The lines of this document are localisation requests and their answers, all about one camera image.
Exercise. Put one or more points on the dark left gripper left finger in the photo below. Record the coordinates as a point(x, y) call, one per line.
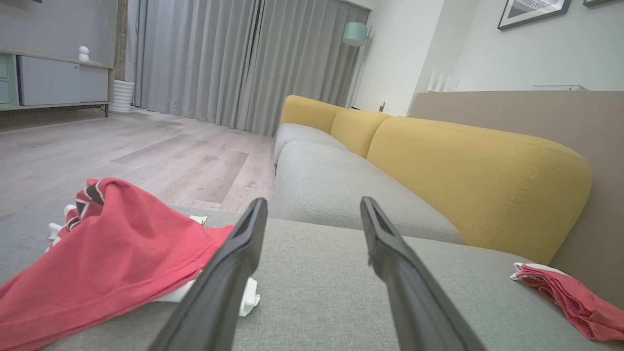
point(219, 302)

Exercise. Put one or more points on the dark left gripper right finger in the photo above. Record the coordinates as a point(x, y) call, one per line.
point(414, 312)

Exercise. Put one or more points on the red basketball jersey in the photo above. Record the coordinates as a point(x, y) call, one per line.
point(112, 253)

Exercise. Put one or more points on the red shorts with white stripe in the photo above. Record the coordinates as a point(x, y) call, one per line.
point(575, 302)

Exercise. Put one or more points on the grey sofa seat cushion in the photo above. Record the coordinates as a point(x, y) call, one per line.
point(341, 190)
point(300, 136)

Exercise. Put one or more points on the yellow sofa back cushion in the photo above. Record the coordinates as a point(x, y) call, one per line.
point(477, 180)
point(307, 112)
point(358, 129)

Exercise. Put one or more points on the white ribbed cylinder stool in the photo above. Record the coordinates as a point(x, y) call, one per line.
point(121, 97)

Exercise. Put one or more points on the white upright rack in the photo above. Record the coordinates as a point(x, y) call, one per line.
point(441, 83)

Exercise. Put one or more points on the grey curtain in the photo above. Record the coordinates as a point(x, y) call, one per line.
point(307, 58)
point(195, 53)

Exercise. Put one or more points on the grey wooden sideboard cabinet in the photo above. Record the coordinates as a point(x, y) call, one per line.
point(53, 80)

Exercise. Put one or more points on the small white figurine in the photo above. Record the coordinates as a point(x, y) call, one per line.
point(84, 53)

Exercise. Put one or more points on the teal shade floor lamp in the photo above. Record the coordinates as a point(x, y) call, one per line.
point(355, 34)

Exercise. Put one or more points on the large black framed picture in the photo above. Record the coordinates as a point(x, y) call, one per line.
point(531, 10)

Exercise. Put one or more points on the small black framed picture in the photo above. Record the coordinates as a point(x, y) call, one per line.
point(597, 2)

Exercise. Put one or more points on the white wall socket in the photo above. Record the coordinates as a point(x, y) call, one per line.
point(383, 106)

